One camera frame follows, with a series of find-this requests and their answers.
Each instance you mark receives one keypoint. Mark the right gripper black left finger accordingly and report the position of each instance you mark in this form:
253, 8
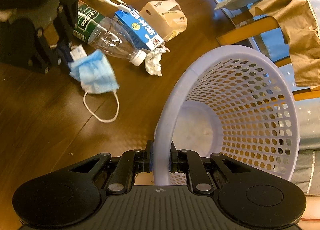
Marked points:
132, 162

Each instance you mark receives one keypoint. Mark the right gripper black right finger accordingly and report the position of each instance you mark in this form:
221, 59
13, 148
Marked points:
190, 163

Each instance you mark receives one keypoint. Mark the small white wrapper packet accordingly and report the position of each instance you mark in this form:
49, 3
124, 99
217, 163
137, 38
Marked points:
77, 52

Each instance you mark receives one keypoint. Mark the clear plastic water bottle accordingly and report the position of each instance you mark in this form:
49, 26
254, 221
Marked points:
103, 33

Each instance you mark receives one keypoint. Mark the lavender plastic mesh basket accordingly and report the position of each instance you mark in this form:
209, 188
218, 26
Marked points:
233, 100

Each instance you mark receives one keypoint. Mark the blue face mask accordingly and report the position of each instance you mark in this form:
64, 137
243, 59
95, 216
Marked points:
96, 76

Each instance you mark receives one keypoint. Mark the white tissue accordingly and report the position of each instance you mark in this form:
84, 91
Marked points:
152, 61

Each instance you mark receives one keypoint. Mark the blue milk carton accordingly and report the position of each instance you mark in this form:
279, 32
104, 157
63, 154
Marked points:
142, 34

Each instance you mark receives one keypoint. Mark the beige tissue pack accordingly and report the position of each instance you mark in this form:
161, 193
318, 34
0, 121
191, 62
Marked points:
165, 17

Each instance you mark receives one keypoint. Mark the wooden chair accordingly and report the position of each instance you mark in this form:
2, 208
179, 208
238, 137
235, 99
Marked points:
246, 28

